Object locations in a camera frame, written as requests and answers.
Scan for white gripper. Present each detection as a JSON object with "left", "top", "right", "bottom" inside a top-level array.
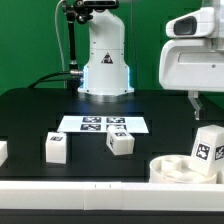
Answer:
[{"left": 159, "top": 7, "right": 224, "bottom": 120}]

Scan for white round stool seat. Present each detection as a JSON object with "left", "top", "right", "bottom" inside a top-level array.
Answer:
[{"left": 149, "top": 155, "right": 217, "bottom": 184}]

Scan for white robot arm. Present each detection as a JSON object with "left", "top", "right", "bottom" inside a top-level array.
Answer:
[{"left": 78, "top": 0, "right": 224, "bottom": 118}]

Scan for white marker sheet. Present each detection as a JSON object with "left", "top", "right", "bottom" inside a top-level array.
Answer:
[{"left": 57, "top": 116, "right": 148, "bottom": 133}]

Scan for white right barrier wall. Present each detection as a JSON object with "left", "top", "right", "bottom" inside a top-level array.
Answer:
[{"left": 217, "top": 169, "right": 224, "bottom": 184}]

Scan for white barrier wall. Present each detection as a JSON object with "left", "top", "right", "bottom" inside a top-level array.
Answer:
[
  {"left": 0, "top": 181, "right": 224, "bottom": 212},
  {"left": 0, "top": 141, "right": 8, "bottom": 167},
  {"left": 217, "top": 169, "right": 224, "bottom": 184}
]

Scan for black camera on mount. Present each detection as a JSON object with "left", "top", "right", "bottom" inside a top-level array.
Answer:
[{"left": 83, "top": 0, "right": 119, "bottom": 9}]

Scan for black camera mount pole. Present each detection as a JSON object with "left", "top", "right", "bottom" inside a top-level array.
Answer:
[{"left": 63, "top": 0, "right": 92, "bottom": 91}]

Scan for black cables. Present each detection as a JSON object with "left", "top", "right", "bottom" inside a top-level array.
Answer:
[{"left": 27, "top": 68, "right": 85, "bottom": 90}]

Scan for grey cable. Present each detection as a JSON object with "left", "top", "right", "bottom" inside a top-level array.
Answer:
[{"left": 54, "top": 0, "right": 68, "bottom": 89}]

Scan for white left barrier wall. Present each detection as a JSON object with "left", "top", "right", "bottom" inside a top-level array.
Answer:
[{"left": 0, "top": 141, "right": 8, "bottom": 167}]

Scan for white front barrier wall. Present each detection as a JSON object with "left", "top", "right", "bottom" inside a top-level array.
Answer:
[{"left": 0, "top": 181, "right": 224, "bottom": 212}]

